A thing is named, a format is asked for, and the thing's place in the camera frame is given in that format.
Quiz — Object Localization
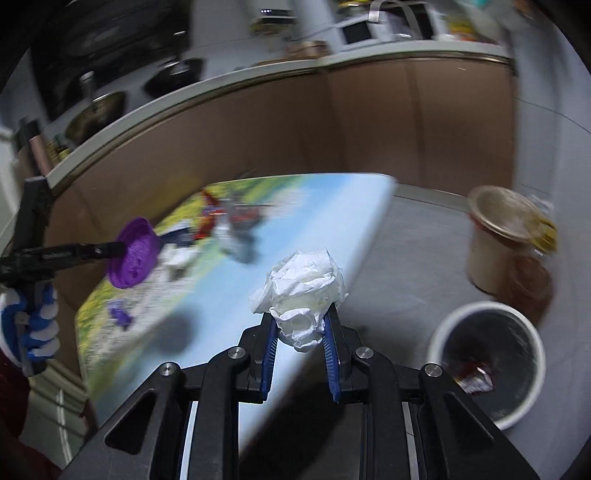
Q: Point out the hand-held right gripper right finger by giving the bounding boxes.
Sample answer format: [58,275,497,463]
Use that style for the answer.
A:
[322,309,541,480]

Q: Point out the person's left hand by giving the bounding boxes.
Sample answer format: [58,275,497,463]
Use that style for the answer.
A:
[0,281,62,370]

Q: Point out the black wok with lid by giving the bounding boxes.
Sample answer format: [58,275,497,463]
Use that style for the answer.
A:
[143,58,206,100]

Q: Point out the brown rice cooker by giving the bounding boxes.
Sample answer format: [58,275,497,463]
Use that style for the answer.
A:
[286,41,328,58]

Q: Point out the landscape print table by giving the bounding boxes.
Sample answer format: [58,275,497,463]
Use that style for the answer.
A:
[76,173,399,480]

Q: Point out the beige plastic bucket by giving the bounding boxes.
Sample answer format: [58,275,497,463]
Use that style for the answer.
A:
[465,185,552,296]

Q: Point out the brown kitchen cabinets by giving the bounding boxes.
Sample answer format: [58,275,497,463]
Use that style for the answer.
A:
[46,58,518,324]

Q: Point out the person's left forearm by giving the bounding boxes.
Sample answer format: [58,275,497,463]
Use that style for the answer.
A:
[0,351,88,480]

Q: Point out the red wrapper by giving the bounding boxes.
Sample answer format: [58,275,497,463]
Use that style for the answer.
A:
[452,360,495,395]

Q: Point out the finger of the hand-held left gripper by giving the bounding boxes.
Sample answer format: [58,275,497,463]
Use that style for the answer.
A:
[44,241,126,274]

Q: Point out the white kitchen countertop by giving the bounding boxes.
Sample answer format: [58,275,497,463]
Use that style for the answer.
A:
[46,37,515,195]

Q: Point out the white tissue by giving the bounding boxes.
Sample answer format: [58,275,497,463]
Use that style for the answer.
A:
[248,248,349,354]

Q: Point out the purple round lid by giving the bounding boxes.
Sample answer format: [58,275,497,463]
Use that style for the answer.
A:
[108,218,162,290]

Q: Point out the cooking oil bottle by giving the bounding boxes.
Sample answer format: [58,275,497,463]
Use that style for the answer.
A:
[508,222,557,324]

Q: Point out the bronze wok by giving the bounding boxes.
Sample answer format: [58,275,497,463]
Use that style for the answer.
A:
[65,90,127,144]

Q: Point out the white microwave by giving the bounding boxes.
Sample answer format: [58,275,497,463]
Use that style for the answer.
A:
[339,18,402,47]

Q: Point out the red snack packet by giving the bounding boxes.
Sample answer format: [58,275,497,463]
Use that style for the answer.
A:
[201,191,264,266]

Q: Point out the small purple scrap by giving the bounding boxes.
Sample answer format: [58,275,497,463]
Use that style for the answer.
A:
[108,300,134,330]

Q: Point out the white paper scrap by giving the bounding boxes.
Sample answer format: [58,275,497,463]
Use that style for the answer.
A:
[159,242,197,280]

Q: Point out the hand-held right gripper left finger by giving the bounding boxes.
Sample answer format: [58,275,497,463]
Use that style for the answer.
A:
[59,313,280,480]

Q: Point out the white round bin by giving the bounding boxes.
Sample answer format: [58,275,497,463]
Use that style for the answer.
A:
[426,301,546,431]

